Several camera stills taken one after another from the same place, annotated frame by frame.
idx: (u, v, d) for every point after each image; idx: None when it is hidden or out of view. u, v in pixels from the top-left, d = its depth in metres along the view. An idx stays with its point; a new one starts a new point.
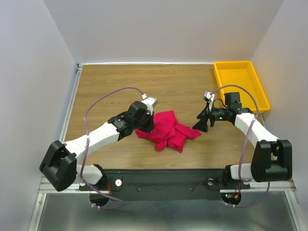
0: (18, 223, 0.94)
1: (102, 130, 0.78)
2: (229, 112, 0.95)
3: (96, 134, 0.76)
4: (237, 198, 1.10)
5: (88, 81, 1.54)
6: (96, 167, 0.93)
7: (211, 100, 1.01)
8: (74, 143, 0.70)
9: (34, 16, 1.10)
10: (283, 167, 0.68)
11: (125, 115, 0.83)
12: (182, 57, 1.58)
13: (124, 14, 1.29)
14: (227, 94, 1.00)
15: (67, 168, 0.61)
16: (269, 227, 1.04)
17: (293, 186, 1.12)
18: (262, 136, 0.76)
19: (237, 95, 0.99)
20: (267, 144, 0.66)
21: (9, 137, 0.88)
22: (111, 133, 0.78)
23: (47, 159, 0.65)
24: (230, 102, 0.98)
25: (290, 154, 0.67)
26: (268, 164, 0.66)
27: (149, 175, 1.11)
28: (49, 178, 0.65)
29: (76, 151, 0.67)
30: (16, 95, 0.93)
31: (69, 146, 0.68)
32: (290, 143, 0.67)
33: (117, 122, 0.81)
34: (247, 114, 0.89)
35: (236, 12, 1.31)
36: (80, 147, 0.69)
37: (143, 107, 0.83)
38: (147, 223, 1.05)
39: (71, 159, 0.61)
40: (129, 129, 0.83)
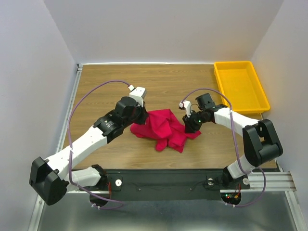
0: (18, 223, 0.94)
1: (86, 137, 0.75)
2: (206, 113, 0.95)
3: (80, 143, 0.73)
4: (237, 198, 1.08)
5: (88, 81, 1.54)
6: (93, 169, 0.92)
7: (186, 107, 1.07)
8: (57, 158, 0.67)
9: (34, 16, 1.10)
10: (273, 144, 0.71)
11: (113, 115, 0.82)
12: (182, 57, 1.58)
13: (124, 14, 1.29)
14: (199, 97, 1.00)
15: (51, 185, 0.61)
16: (269, 227, 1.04)
17: (293, 186, 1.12)
18: (245, 122, 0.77)
19: (208, 96, 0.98)
20: (252, 128, 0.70)
21: (9, 136, 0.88)
22: (96, 139, 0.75)
23: (34, 176, 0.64)
24: (204, 104, 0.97)
25: (273, 129, 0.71)
26: (259, 145, 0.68)
27: (149, 175, 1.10)
28: (40, 192, 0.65)
29: (59, 167, 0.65)
30: (16, 96, 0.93)
31: (51, 161, 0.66)
32: (270, 121, 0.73)
33: (104, 124, 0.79)
34: (224, 109, 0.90)
35: (236, 12, 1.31)
36: (63, 162, 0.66)
37: (132, 103, 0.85)
38: (147, 223, 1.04)
39: (53, 176, 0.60)
40: (118, 130, 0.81)
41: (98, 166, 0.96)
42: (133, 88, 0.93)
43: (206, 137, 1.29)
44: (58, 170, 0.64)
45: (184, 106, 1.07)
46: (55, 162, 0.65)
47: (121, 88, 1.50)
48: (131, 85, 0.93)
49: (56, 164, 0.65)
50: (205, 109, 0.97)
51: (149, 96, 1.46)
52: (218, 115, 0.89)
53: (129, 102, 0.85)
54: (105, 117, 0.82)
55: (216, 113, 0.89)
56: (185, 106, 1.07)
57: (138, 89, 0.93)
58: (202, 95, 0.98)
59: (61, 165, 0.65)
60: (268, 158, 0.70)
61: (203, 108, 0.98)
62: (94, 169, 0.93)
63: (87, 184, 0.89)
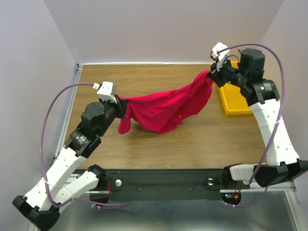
0: (19, 222, 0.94)
1: (58, 162, 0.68)
2: (247, 89, 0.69)
3: (55, 171, 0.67)
4: (237, 198, 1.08)
5: (88, 80, 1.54)
6: (87, 173, 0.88)
7: (218, 60, 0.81)
8: (33, 193, 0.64)
9: (35, 17, 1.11)
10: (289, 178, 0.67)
11: (84, 127, 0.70)
12: (182, 57, 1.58)
13: (124, 14, 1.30)
14: (247, 57, 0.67)
15: (39, 221, 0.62)
16: (269, 227, 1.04)
17: (293, 186, 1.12)
18: (282, 156, 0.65)
19: (263, 58, 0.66)
20: (285, 171, 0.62)
21: (9, 136, 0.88)
22: (71, 161, 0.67)
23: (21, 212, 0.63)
24: (250, 71, 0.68)
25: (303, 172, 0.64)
26: (278, 180, 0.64)
27: (149, 175, 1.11)
28: None
29: (37, 202, 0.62)
30: (17, 95, 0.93)
31: (30, 198, 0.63)
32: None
33: (76, 140, 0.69)
34: (270, 104, 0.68)
35: (236, 12, 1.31)
36: (41, 197, 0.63)
37: (99, 110, 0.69)
38: (147, 223, 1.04)
39: (35, 215, 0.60)
40: (95, 142, 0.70)
41: (95, 166, 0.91)
42: (97, 85, 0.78)
43: (207, 137, 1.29)
44: (38, 206, 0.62)
45: (218, 57, 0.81)
46: (33, 198, 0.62)
47: (121, 88, 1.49)
48: (95, 84, 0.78)
49: (35, 200, 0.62)
50: (246, 81, 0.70)
51: None
52: (258, 110, 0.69)
53: (96, 109, 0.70)
54: (77, 131, 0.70)
55: (260, 106, 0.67)
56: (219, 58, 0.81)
57: (105, 84, 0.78)
58: (253, 57, 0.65)
59: (40, 199, 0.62)
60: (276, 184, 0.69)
61: (246, 71, 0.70)
62: (90, 173, 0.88)
63: (86, 191, 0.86)
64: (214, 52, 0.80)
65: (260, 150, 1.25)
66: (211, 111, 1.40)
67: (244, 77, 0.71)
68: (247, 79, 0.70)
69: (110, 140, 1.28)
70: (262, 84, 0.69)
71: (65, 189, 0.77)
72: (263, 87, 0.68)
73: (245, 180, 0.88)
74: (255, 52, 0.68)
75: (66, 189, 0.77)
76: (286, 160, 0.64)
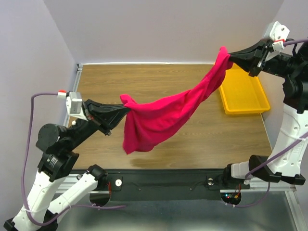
0: None
1: (35, 188, 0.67)
2: (293, 83, 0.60)
3: (33, 198, 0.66)
4: (237, 198, 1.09)
5: (87, 81, 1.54)
6: (87, 176, 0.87)
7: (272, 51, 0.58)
8: (19, 220, 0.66)
9: (35, 16, 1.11)
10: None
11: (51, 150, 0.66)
12: (182, 57, 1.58)
13: (124, 14, 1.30)
14: None
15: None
16: (269, 227, 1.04)
17: (293, 186, 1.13)
18: (284, 167, 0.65)
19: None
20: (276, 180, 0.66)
21: (9, 135, 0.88)
22: (46, 186, 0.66)
23: None
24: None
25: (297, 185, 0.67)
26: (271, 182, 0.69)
27: (149, 175, 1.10)
28: None
29: (23, 229, 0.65)
30: (17, 94, 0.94)
31: (17, 223, 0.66)
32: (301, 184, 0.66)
33: (47, 163, 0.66)
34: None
35: (236, 11, 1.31)
36: (25, 224, 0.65)
37: (53, 137, 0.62)
38: (147, 223, 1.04)
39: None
40: (66, 163, 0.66)
41: (94, 167, 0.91)
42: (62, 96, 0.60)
43: (207, 137, 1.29)
44: None
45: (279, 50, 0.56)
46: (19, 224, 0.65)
47: (121, 88, 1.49)
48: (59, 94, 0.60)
49: (21, 225, 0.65)
50: (298, 73, 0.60)
51: (149, 96, 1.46)
52: (290, 115, 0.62)
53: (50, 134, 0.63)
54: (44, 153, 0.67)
55: (294, 114, 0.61)
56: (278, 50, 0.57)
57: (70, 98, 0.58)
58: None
59: (24, 227, 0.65)
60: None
61: (302, 64, 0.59)
62: (89, 175, 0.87)
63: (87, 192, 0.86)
64: (280, 44, 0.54)
65: (259, 150, 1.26)
66: (211, 112, 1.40)
67: (298, 70, 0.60)
68: (299, 73, 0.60)
69: (110, 140, 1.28)
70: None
71: (63, 198, 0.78)
72: None
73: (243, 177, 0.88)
74: None
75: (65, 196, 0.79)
76: (283, 172, 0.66)
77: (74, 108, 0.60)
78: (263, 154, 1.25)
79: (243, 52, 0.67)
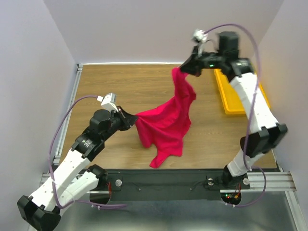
0: (18, 222, 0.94)
1: (65, 164, 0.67)
2: (225, 66, 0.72)
3: (60, 172, 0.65)
4: (237, 198, 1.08)
5: (87, 81, 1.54)
6: (87, 174, 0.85)
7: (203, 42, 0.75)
8: (40, 193, 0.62)
9: (35, 16, 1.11)
10: (273, 144, 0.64)
11: (90, 132, 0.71)
12: (182, 57, 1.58)
13: (124, 14, 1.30)
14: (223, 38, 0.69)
15: (44, 222, 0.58)
16: (269, 227, 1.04)
17: (293, 186, 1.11)
18: (262, 121, 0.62)
19: (237, 38, 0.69)
20: (266, 133, 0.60)
21: (9, 135, 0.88)
22: (77, 162, 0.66)
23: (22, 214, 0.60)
24: (227, 50, 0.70)
25: (285, 134, 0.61)
26: (262, 144, 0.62)
27: (149, 175, 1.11)
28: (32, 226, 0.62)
29: (44, 201, 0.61)
30: (17, 95, 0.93)
31: (35, 198, 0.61)
32: (286, 128, 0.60)
33: (83, 144, 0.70)
34: (248, 77, 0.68)
35: (236, 11, 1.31)
36: (48, 196, 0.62)
37: (107, 115, 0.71)
38: (147, 223, 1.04)
39: (41, 213, 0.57)
40: (98, 147, 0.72)
41: (94, 167, 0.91)
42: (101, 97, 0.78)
43: (207, 137, 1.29)
44: (44, 205, 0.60)
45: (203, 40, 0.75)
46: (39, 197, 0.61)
47: (121, 88, 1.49)
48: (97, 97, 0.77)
49: (41, 199, 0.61)
50: (224, 59, 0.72)
51: (149, 96, 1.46)
52: (237, 84, 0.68)
53: (103, 114, 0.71)
54: (83, 135, 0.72)
55: (237, 79, 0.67)
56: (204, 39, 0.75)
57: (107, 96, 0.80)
58: (228, 38, 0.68)
59: (46, 198, 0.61)
60: (262, 151, 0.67)
61: (224, 52, 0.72)
62: (90, 173, 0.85)
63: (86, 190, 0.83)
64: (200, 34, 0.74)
65: None
66: (211, 112, 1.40)
67: (223, 57, 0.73)
68: (225, 58, 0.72)
69: (110, 140, 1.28)
70: (239, 61, 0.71)
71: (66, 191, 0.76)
72: (240, 63, 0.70)
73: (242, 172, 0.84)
74: (229, 33, 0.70)
75: (68, 193, 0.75)
76: (265, 125, 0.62)
77: (111, 98, 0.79)
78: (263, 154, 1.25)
79: (187, 60, 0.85)
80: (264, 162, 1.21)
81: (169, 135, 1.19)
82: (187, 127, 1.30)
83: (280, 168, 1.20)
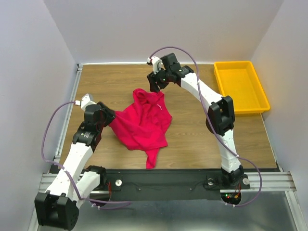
0: (19, 222, 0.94)
1: (72, 155, 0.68)
2: (172, 75, 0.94)
3: (70, 162, 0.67)
4: (237, 198, 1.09)
5: (87, 81, 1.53)
6: (89, 174, 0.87)
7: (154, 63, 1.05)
8: (56, 185, 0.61)
9: (35, 16, 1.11)
10: (229, 116, 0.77)
11: (85, 125, 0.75)
12: (182, 57, 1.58)
13: (124, 14, 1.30)
14: (164, 58, 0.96)
15: (66, 209, 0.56)
16: (269, 227, 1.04)
17: (293, 186, 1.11)
18: (210, 98, 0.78)
19: (173, 56, 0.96)
20: (217, 106, 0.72)
21: (9, 135, 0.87)
22: (83, 151, 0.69)
23: (42, 212, 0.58)
24: (170, 65, 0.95)
25: (232, 103, 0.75)
26: (219, 116, 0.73)
27: (149, 176, 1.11)
28: (55, 224, 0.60)
29: (63, 189, 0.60)
30: (17, 94, 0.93)
31: (52, 190, 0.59)
32: (230, 97, 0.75)
33: (82, 136, 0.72)
34: (189, 76, 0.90)
35: (236, 11, 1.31)
36: (65, 185, 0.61)
37: (97, 108, 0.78)
38: (147, 223, 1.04)
39: (63, 200, 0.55)
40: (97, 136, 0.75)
41: (92, 166, 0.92)
42: (78, 101, 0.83)
43: (207, 137, 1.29)
44: (64, 193, 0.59)
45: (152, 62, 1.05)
46: (57, 188, 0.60)
47: (121, 88, 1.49)
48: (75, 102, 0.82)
49: (59, 189, 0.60)
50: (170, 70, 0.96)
51: None
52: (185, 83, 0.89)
53: (94, 108, 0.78)
54: (80, 130, 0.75)
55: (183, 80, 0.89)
56: (153, 62, 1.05)
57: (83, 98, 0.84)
58: (167, 57, 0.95)
59: (64, 187, 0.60)
60: (225, 127, 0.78)
61: (168, 67, 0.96)
62: (89, 173, 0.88)
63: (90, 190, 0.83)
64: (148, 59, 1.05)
65: (259, 150, 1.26)
66: None
67: (169, 71, 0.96)
68: (171, 70, 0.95)
69: (110, 140, 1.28)
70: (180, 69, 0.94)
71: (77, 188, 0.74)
72: (181, 70, 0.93)
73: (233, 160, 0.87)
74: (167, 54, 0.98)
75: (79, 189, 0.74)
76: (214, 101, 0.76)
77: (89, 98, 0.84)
78: (263, 154, 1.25)
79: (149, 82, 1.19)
80: (264, 162, 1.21)
81: (147, 130, 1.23)
82: (169, 118, 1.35)
83: (280, 168, 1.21)
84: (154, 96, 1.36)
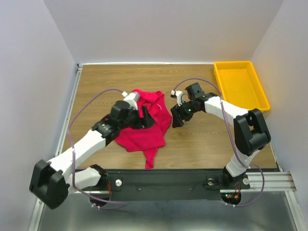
0: (19, 222, 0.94)
1: (84, 141, 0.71)
2: (197, 102, 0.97)
3: (81, 146, 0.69)
4: (237, 198, 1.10)
5: (87, 80, 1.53)
6: (92, 170, 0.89)
7: (177, 96, 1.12)
8: (59, 160, 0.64)
9: (35, 16, 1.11)
10: (261, 132, 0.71)
11: (109, 118, 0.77)
12: (182, 57, 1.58)
13: (124, 14, 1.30)
14: (188, 88, 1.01)
15: (56, 186, 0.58)
16: (269, 227, 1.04)
17: (293, 186, 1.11)
18: (236, 113, 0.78)
19: (197, 85, 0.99)
20: (243, 119, 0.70)
21: (9, 135, 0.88)
22: (96, 140, 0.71)
23: (35, 179, 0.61)
24: (194, 94, 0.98)
25: (262, 117, 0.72)
26: (248, 130, 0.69)
27: (149, 176, 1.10)
28: (40, 197, 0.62)
29: (62, 167, 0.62)
30: (17, 94, 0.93)
31: (54, 163, 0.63)
32: (259, 110, 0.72)
33: (101, 128, 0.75)
34: (214, 99, 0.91)
35: (236, 11, 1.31)
36: (66, 163, 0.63)
37: (126, 106, 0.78)
38: (147, 223, 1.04)
39: (58, 177, 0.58)
40: (116, 133, 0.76)
41: (96, 166, 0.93)
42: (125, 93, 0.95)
43: (207, 137, 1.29)
44: (61, 170, 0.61)
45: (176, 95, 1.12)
46: (57, 163, 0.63)
47: (121, 88, 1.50)
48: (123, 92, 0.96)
49: (59, 165, 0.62)
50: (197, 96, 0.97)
51: None
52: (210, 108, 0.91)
53: (123, 105, 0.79)
54: (102, 121, 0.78)
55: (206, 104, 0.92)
56: (177, 95, 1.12)
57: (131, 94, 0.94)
58: (192, 86, 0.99)
59: (64, 165, 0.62)
60: (257, 146, 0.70)
61: (193, 97, 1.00)
62: (93, 169, 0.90)
63: (85, 185, 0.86)
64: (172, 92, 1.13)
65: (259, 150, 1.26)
66: None
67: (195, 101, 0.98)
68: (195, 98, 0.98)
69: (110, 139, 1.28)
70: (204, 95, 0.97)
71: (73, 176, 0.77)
72: (204, 96, 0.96)
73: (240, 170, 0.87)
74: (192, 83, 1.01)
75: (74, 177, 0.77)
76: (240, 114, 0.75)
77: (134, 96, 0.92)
78: (263, 154, 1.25)
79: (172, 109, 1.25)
80: (263, 163, 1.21)
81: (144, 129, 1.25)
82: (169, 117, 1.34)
83: (280, 168, 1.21)
84: (154, 96, 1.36)
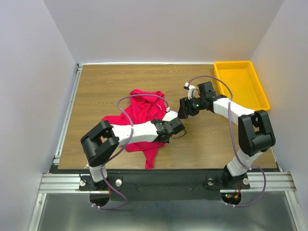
0: (19, 222, 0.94)
1: (144, 128, 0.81)
2: (206, 102, 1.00)
3: (139, 128, 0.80)
4: (237, 198, 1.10)
5: (87, 80, 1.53)
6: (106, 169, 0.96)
7: (190, 88, 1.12)
8: (121, 129, 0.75)
9: (35, 17, 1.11)
10: (266, 134, 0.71)
11: (166, 124, 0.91)
12: (182, 57, 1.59)
13: (124, 15, 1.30)
14: (200, 85, 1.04)
15: (107, 149, 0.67)
16: (269, 227, 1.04)
17: (293, 186, 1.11)
18: (241, 112, 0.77)
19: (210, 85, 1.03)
20: (248, 117, 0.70)
21: (9, 135, 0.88)
22: (152, 132, 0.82)
23: (93, 134, 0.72)
24: (205, 92, 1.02)
25: (268, 119, 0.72)
26: (251, 129, 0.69)
27: (149, 176, 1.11)
28: (86, 150, 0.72)
29: (120, 135, 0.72)
30: (17, 94, 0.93)
31: (115, 129, 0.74)
32: (265, 111, 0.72)
33: (159, 125, 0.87)
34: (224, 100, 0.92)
35: (236, 11, 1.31)
36: (124, 134, 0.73)
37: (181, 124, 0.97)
38: (147, 223, 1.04)
39: (113, 141, 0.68)
40: (165, 136, 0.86)
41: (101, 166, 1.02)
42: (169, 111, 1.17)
43: (207, 137, 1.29)
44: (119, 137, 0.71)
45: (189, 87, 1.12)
46: (119, 130, 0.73)
47: (121, 88, 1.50)
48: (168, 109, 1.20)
49: (120, 133, 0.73)
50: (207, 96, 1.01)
51: None
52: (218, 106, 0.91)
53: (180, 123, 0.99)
54: (159, 121, 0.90)
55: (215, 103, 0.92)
56: (190, 87, 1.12)
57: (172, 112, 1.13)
58: (204, 84, 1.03)
59: (122, 135, 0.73)
60: (261, 147, 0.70)
61: (203, 96, 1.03)
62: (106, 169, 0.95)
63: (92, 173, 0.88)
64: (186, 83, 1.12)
65: None
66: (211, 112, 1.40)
67: (205, 100, 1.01)
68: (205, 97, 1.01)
69: None
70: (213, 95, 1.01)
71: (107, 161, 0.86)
72: (214, 96, 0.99)
73: (240, 170, 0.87)
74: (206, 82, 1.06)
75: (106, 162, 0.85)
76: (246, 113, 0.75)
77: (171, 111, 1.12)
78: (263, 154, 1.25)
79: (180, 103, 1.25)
80: (263, 162, 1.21)
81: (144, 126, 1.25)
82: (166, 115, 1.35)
83: (280, 168, 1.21)
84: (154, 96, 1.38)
